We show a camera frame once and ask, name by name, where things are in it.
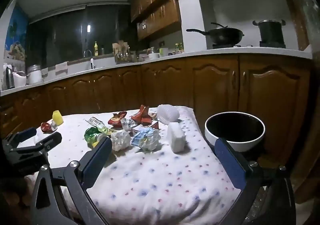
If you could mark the white bowl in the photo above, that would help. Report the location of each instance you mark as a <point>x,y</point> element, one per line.
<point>153,55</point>

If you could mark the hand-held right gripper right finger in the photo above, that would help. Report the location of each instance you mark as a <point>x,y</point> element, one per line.
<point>231,162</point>

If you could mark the yellow dish soap bottle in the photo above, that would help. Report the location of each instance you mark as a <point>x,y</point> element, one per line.
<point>96,49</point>

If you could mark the crumpled white paper ball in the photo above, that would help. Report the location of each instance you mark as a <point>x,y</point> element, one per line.
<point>120,140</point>

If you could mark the white ribbed plastic cup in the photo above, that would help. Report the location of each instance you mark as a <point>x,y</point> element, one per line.
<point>168,113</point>

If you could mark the yellow oil bottle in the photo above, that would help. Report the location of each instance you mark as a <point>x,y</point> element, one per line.
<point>176,47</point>

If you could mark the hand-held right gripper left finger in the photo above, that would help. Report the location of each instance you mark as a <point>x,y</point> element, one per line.
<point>98,156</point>

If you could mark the dark kitchen window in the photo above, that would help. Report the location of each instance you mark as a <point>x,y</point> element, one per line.
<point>82,37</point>

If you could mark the green wrapper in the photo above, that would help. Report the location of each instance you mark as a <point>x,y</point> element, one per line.
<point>92,136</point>

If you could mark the floral white cloth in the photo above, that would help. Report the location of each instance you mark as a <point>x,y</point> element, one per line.
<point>155,177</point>

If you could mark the crumpled blue white wrapper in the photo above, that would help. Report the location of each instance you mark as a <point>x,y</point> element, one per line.
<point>146,140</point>

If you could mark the wall poster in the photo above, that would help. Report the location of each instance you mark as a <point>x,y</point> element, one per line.
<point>16,37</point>

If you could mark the crumpled clear plastic piece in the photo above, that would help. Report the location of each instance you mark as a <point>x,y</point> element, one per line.
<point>126,123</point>

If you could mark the wooden base cabinets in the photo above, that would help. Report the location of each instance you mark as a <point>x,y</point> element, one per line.
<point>200,82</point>

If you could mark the chrome faucet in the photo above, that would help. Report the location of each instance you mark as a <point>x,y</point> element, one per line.
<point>88,54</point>

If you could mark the white kitchen countertop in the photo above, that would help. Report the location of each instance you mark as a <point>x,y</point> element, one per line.
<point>175,56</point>

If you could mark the white canister with metal lid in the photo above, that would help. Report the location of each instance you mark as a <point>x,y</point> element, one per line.
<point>35,74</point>

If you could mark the black hob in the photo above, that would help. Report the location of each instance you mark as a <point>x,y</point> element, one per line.
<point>272,44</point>

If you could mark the white-rimmed black bin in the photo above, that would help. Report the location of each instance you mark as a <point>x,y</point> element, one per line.
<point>235,127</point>

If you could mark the small yellow cup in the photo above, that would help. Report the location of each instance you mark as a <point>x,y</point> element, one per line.
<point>58,117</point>

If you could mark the small grey bottle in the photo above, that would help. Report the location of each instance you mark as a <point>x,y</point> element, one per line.
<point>102,50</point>

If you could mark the white green cup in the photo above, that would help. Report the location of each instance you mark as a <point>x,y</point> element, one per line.
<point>163,51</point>

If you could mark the wooden wall cabinets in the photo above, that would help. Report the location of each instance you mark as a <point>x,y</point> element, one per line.
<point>157,7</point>

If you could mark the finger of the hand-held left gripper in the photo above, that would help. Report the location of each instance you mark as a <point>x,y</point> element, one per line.
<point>26,135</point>
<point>50,141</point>

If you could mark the steel kettle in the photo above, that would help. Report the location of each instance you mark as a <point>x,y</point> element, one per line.
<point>8,77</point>

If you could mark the black stock pot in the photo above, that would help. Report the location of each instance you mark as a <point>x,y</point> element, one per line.
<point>271,31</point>

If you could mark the black wok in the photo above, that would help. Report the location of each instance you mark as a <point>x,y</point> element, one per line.
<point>222,34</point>

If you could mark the folded red wrapper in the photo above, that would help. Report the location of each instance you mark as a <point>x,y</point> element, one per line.
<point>142,115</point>

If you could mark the white foam block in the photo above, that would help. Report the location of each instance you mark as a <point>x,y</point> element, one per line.
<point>176,140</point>

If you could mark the person's left hand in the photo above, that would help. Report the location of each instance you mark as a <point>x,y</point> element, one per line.
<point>17,192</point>

